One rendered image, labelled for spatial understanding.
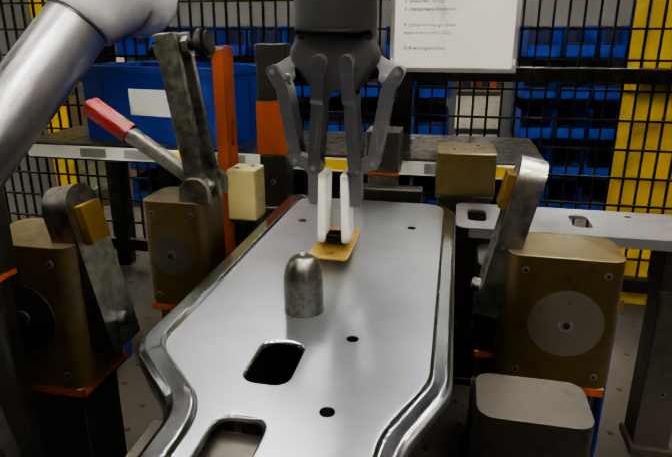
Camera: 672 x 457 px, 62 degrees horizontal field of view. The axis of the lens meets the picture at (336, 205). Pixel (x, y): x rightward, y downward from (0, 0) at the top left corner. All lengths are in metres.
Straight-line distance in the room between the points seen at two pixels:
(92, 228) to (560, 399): 0.34
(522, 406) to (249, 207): 0.39
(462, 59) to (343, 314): 0.70
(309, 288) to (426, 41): 0.71
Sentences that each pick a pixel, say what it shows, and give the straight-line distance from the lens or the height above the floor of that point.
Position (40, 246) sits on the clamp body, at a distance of 0.45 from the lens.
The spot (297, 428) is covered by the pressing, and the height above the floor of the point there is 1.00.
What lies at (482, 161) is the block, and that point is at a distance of 0.77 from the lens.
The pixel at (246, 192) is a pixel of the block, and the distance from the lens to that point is 0.65.
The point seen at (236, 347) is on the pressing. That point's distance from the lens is 0.42.
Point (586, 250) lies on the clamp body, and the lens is 0.50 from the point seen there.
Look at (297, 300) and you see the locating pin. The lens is 0.44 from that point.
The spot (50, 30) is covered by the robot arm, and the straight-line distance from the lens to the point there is 0.97.
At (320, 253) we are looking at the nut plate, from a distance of 0.54.
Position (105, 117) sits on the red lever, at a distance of 0.62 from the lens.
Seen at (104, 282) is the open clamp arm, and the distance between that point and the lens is 0.46.
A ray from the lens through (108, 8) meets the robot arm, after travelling 0.97.
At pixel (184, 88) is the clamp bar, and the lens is 0.57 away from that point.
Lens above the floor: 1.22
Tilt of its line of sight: 17 degrees down
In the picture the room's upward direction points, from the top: straight up
